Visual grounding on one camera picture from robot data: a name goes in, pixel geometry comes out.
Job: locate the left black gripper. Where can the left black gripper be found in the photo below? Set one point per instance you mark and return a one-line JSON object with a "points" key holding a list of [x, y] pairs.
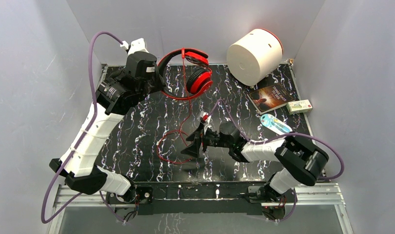
{"points": [[155, 82]]}

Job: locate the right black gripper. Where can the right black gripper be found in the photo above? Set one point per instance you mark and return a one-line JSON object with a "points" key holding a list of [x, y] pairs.
{"points": [[196, 137]]}

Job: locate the red black headphones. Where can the red black headphones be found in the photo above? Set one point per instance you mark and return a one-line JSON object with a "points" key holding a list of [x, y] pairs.
{"points": [[200, 79]]}

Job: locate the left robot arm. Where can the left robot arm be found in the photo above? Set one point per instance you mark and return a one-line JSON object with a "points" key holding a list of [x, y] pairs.
{"points": [[115, 96]]}

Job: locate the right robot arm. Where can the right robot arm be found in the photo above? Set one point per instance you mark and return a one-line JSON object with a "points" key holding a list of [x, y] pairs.
{"points": [[302, 160]]}

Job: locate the blue packaged toothbrush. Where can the blue packaged toothbrush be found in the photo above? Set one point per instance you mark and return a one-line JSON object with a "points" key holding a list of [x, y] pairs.
{"points": [[274, 124]]}

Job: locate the dark paperback book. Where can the dark paperback book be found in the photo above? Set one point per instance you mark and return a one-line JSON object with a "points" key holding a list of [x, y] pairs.
{"points": [[270, 98]]}

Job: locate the white cylindrical container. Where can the white cylindrical container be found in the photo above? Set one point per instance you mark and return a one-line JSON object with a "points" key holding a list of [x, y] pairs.
{"points": [[254, 56]]}

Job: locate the small green white box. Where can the small green white box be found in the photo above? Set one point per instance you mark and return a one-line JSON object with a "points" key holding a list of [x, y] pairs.
{"points": [[300, 106]]}

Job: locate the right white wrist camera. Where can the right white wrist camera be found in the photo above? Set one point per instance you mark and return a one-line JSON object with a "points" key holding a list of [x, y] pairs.
{"points": [[205, 119]]}

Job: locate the black front mounting rail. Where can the black front mounting rail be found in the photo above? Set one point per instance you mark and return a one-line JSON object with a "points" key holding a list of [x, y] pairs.
{"points": [[200, 197]]}

